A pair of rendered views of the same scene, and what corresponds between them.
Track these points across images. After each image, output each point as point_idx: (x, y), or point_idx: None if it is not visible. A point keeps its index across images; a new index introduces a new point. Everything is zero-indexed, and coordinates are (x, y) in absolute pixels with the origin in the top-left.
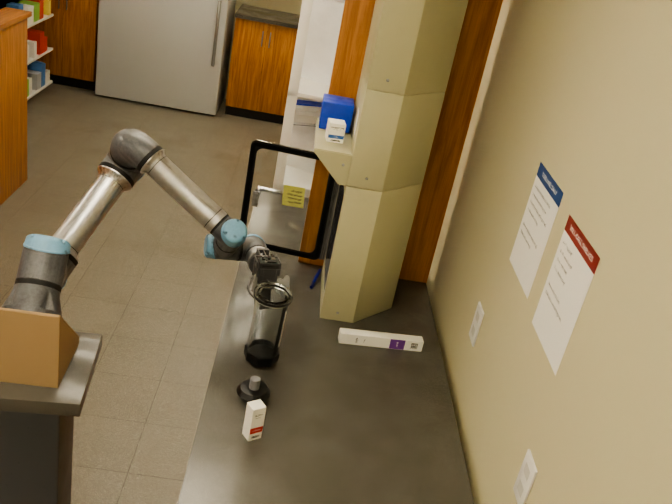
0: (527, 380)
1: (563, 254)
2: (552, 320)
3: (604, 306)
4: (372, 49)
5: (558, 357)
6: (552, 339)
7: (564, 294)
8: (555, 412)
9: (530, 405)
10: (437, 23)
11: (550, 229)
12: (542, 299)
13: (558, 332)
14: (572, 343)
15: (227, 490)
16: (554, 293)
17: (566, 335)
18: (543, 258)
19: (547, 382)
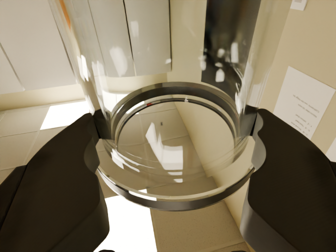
0: (327, 47)
1: (302, 131)
2: (302, 94)
3: (262, 103)
4: None
5: (288, 75)
6: (298, 83)
7: (293, 108)
8: (283, 48)
9: (315, 34)
10: None
11: (327, 153)
12: (322, 106)
13: (293, 88)
14: (279, 85)
15: None
16: (305, 109)
17: (284, 88)
18: (333, 135)
19: (296, 58)
